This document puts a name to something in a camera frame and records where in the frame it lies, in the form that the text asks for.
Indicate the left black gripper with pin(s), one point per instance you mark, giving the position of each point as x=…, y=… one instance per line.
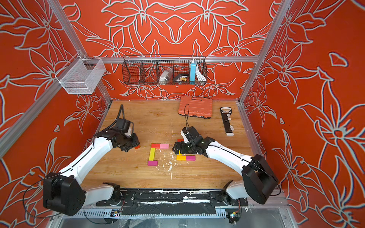
x=136, y=143

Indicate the red long block front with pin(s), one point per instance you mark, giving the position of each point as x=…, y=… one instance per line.
x=155, y=145

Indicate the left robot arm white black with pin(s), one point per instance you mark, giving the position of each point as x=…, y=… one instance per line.
x=62, y=191

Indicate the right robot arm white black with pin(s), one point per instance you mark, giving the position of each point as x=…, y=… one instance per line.
x=258, y=179

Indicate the magenta block front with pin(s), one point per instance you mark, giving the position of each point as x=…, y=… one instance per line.
x=152, y=163

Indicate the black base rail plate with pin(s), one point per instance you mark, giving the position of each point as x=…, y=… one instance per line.
x=175, y=203

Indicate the magenta block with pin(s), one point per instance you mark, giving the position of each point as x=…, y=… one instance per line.
x=190, y=157
x=152, y=163

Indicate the light blue box in basket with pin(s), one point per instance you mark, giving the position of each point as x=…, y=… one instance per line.
x=192, y=72

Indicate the yellow long block front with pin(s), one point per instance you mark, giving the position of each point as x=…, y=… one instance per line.
x=152, y=154

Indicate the black box in basket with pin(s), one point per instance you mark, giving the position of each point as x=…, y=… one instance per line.
x=183, y=77

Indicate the black wire wall basket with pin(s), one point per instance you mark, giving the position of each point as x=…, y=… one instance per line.
x=164, y=70

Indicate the orange yellow block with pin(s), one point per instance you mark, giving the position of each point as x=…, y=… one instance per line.
x=181, y=157

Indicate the red plastic tool case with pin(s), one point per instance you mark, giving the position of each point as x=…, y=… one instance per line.
x=196, y=107

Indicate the black strip tool with white end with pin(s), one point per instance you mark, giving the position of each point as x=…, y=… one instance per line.
x=226, y=117

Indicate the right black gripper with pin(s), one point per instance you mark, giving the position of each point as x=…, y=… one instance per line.
x=182, y=150

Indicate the silver bag in basket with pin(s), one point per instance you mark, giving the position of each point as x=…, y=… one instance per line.
x=165, y=77

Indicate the white wire basket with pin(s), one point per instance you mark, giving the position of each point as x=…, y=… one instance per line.
x=82, y=76

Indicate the pink block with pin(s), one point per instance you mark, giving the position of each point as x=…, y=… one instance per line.
x=164, y=146

